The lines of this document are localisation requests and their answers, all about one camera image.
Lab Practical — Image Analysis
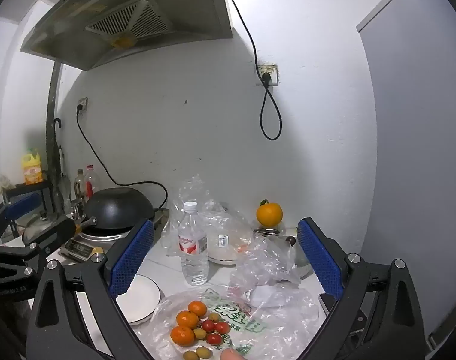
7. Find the steel range hood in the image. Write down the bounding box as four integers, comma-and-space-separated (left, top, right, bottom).
20, 0, 234, 71

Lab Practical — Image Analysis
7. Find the clear water bottle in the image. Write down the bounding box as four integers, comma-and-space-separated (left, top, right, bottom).
177, 201, 210, 287

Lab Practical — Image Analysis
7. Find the black cooker cable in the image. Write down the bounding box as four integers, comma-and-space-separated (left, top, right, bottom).
76, 106, 169, 211

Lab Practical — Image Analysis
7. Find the black hook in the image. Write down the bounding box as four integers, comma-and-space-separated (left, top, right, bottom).
53, 118, 64, 181

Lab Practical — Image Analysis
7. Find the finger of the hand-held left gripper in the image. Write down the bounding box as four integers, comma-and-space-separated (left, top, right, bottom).
0, 217, 77, 277
0, 192, 41, 241

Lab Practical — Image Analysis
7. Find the red cap bottle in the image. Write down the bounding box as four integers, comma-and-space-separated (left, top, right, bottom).
84, 164, 101, 197

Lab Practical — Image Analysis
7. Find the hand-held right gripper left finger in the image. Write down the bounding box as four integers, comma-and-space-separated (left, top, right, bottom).
27, 217, 155, 360

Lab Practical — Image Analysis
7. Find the metal utensil holder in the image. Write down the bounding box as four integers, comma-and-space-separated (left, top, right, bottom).
71, 200, 87, 224

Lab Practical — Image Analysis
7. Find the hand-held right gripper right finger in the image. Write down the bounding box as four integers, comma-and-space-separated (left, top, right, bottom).
297, 217, 426, 360

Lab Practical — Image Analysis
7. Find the black wok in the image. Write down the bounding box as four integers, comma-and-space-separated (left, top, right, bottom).
76, 187, 156, 234

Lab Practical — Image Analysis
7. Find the black metal rack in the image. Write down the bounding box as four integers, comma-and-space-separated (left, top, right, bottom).
3, 179, 53, 235

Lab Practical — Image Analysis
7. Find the steel pot lid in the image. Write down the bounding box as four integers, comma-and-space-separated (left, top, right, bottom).
21, 212, 65, 247

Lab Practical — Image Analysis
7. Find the crumpled clear plastic bag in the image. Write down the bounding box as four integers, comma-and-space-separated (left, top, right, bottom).
229, 232, 302, 298

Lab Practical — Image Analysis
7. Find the yellow bottle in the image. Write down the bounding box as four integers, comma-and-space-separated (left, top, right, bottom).
21, 148, 44, 185

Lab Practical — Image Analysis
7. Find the steel induction cooker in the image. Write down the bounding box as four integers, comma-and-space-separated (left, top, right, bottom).
59, 207, 170, 265

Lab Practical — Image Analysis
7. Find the large orange with leaf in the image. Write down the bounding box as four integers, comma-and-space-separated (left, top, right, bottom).
256, 199, 284, 229

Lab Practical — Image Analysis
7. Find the oil bottle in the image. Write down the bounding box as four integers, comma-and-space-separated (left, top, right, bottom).
74, 169, 86, 200

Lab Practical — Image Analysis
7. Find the black range hood cable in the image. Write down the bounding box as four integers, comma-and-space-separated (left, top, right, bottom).
224, 0, 283, 141

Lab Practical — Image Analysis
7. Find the white plate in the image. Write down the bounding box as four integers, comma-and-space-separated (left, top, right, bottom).
115, 274, 162, 325

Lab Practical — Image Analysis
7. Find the grey vertical pipe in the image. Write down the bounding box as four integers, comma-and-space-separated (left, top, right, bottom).
45, 62, 64, 212

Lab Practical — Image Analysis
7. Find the printed plastic bag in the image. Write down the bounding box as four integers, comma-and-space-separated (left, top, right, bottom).
146, 286, 321, 360

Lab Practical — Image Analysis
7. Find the mandarin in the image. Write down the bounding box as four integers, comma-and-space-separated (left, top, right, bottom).
176, 310, 200, 329
187, 300, 208, 317
170, 325, 196, 347

